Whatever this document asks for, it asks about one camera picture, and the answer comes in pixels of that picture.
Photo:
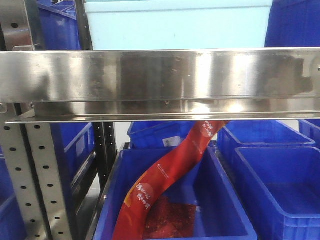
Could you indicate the light teal plastic bin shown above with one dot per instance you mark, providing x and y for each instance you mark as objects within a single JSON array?
[{"x": 177, "y": 24}]

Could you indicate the black perforated shelf upright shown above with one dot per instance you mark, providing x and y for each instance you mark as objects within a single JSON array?
[{"x": 104, "y": 132}]

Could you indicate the blue bin shelf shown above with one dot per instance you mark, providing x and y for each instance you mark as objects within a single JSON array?
[
  {"x": 59, "y": 25},
  {"x": 78, "y": 142},
  {"x": 294, "y": 23}
]

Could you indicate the blue bin upper left shelf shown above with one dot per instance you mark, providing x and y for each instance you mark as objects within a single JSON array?
[{"x": 59, "y": 25}]

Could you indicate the perforated steel shelf upright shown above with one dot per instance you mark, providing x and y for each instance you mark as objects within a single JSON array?
[{"x": 33, "y": 151}]

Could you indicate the blue bin upper right shelf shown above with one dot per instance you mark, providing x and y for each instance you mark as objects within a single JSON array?
[{"x": 294, "y": 23}]

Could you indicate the blue bin middle rear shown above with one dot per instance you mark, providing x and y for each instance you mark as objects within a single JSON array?
[{"x": 161, "y": 134}]

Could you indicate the blue bin right rear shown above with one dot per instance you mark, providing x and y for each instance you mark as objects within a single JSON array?
[{"x": 258, "y": 133}]

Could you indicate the red snack bag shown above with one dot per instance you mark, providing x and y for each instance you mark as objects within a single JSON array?
[{"x": 160, "y": 176}]

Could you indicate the blue bin with red bag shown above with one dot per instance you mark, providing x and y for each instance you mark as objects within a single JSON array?
[{"x": 219, "y": 214}]

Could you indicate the blue bin right front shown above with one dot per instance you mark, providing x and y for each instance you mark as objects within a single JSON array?
[{"x": 280, "y": 189}]

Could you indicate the right shelf steel front rail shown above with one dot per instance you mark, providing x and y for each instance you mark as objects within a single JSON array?
[{"x": 123, "y": 86}]

